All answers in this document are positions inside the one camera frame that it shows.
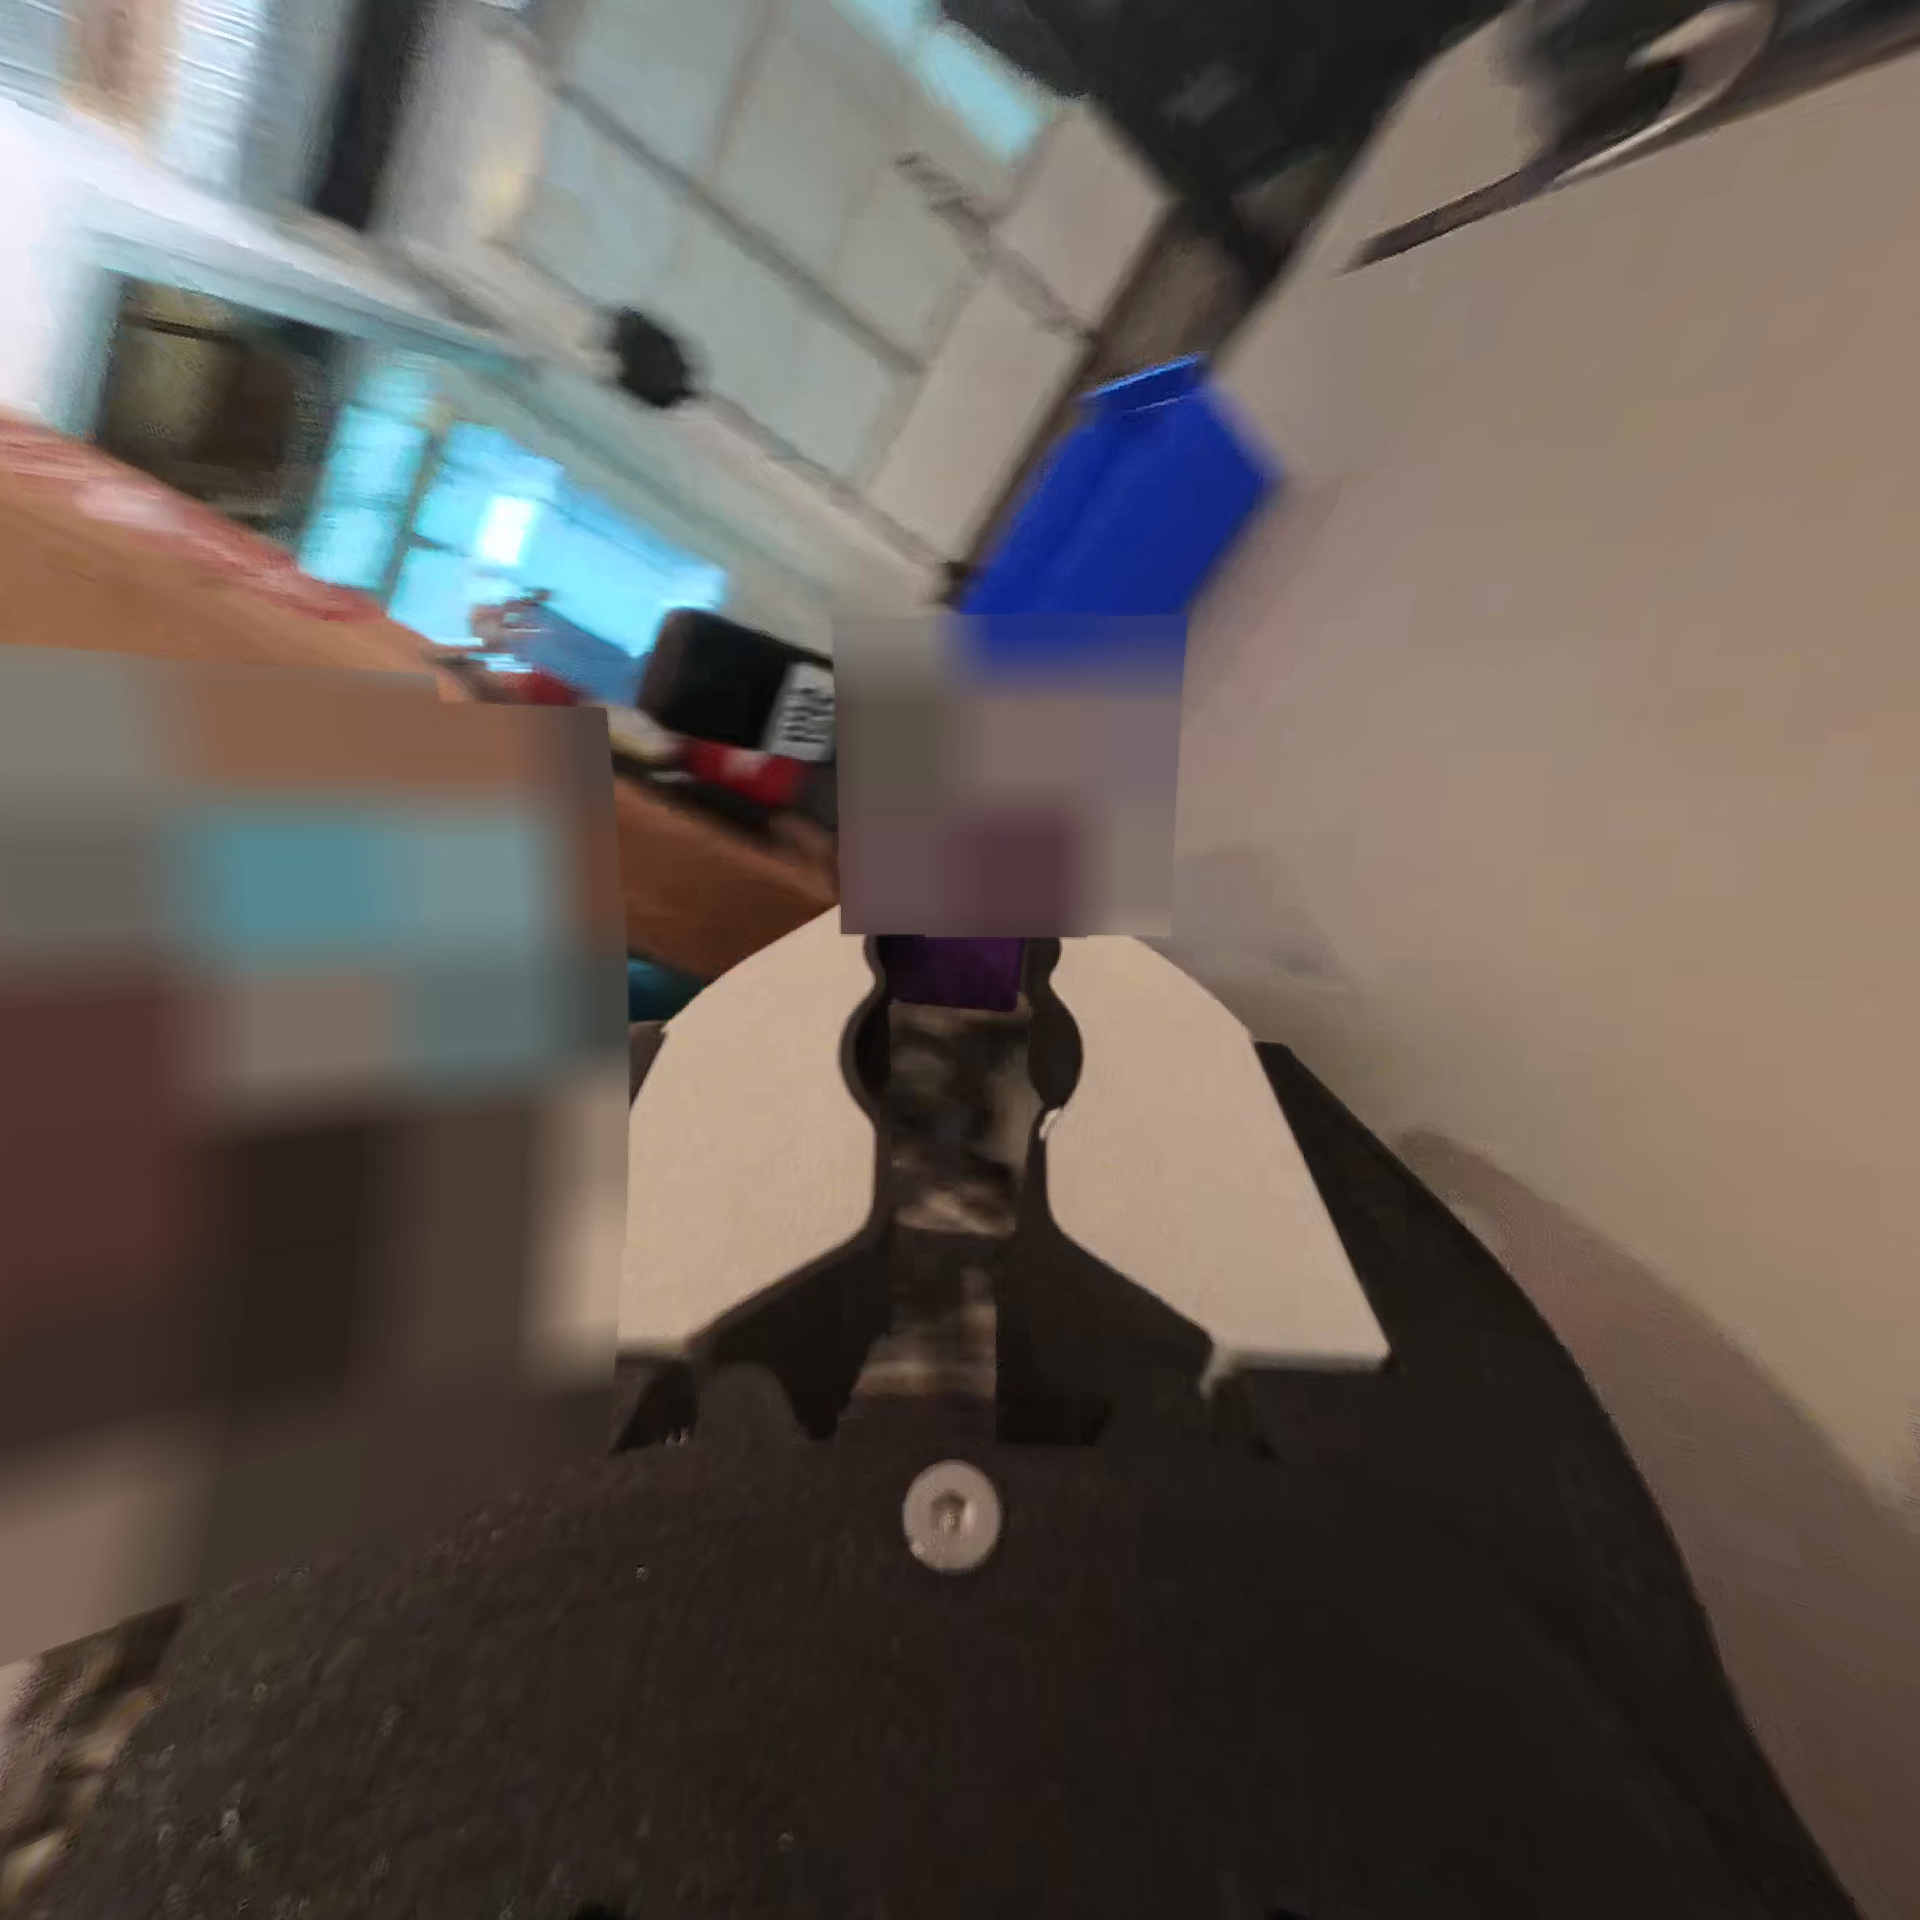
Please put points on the purple wooden cube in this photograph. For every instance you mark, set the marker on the purple wooden cube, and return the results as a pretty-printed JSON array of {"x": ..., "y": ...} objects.
[{"x": 951, "y": 971}]

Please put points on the wooden top desk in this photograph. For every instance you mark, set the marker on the wooden top desk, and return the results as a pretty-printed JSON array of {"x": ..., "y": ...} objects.
[{"x": 719, "y": 887}]

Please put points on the person's left forearm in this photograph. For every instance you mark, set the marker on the person's left forearm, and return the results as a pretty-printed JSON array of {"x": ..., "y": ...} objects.
[{"x": 945, "y": 1080}]

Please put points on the blue plastic bin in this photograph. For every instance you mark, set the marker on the blue plastic bin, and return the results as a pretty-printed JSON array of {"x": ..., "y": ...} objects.
[{"x": 1119, "y": 494}]

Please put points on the red canister with labels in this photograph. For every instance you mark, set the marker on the red canister with labels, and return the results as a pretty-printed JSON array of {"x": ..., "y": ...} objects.
[{"x": 736, "y": 773}]

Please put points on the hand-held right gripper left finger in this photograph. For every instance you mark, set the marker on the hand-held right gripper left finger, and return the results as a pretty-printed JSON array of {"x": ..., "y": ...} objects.
[{"x": 751, "y": 1155}]

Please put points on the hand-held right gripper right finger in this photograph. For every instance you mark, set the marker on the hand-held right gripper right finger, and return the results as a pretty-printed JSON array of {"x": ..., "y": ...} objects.
[{"x": 1199, "y": 1183}]

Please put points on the black studio light on stand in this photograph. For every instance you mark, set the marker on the black studio light on stand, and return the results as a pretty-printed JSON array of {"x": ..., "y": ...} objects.
[{"x": 649, "y": 356}]

